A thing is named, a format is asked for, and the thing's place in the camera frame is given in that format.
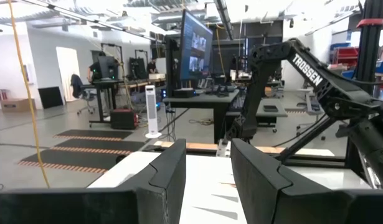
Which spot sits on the black aluminium stand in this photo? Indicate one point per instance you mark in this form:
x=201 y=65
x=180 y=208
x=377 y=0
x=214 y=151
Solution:
x=370 y=62

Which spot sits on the small black monitor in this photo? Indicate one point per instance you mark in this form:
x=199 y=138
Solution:
x=108 y=68

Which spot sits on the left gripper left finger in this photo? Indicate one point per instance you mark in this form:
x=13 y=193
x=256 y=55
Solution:
x=166 y=174

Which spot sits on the black office chair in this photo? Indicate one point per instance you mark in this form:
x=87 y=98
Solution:
x=76 y=85

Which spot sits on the red storage bins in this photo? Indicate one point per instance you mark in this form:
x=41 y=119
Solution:
x=345 y=56

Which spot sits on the black mat striped edge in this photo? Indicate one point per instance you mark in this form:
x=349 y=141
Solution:
x=101 y=145
x=73 y=158
x=94 y=133

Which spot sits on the red and black box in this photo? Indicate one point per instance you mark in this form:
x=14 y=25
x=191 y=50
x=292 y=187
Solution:
x=122 y=119

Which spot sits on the black flat device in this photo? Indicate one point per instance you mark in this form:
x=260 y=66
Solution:
x=270 y=108

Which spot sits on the black standing desk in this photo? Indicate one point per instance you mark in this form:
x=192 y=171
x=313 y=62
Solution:
x=107 y=82

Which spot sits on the grey low table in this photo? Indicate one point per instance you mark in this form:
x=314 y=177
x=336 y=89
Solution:
x=283 y=113

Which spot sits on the red clamp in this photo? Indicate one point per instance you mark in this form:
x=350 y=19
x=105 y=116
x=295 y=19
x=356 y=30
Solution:
x=370 y=22

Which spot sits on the black panel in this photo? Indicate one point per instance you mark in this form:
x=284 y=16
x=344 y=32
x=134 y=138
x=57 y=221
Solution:
x=50 y=98

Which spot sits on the white tower fan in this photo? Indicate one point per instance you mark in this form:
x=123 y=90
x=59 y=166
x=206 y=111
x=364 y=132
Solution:
x=151 y=109

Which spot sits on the large monitor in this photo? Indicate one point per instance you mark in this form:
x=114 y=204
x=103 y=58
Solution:
x=194 y=46

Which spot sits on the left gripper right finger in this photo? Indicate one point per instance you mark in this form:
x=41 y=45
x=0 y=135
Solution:
x=266 y=186

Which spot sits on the white power block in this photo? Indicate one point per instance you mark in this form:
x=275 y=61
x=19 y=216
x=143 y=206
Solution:
x=223 y=149

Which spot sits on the cardboard box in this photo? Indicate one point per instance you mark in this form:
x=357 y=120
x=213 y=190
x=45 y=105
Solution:
x=17 y=105

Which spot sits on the wooden table board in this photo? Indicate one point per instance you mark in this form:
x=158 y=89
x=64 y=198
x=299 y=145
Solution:
x=197 y=145

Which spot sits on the white plastic cutlery tray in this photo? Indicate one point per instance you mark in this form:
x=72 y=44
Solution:
x=206 y=174

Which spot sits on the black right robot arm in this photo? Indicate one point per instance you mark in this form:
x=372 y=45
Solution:
x=259 y=93

